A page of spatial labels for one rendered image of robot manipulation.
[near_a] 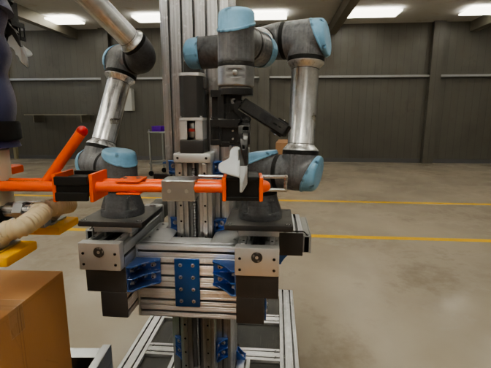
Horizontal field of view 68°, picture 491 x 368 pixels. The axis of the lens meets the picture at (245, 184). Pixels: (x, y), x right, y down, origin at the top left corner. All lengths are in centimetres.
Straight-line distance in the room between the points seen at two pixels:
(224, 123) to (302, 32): 53
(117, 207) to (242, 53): 76
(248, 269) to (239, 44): 66
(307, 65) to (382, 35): 1067
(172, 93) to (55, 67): 1190
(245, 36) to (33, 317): 84
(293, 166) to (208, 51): 45
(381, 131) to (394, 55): 215
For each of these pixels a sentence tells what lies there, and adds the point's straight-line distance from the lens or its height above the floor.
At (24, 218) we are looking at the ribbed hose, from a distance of 82.
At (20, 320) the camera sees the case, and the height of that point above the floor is 91.
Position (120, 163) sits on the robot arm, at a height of 122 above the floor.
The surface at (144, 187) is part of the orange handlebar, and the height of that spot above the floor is 124.
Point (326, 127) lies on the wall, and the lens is 1133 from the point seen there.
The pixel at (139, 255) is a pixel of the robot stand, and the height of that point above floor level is 91.
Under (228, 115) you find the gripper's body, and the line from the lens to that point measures 76.
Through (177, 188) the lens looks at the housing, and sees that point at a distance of 77.
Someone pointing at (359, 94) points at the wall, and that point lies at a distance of 1150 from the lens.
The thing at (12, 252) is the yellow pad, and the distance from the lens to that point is 83.
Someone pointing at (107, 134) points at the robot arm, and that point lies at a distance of 144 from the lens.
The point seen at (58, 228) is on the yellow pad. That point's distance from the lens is 96.
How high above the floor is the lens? 138
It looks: 11 degrees down
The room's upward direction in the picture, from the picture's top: straight up
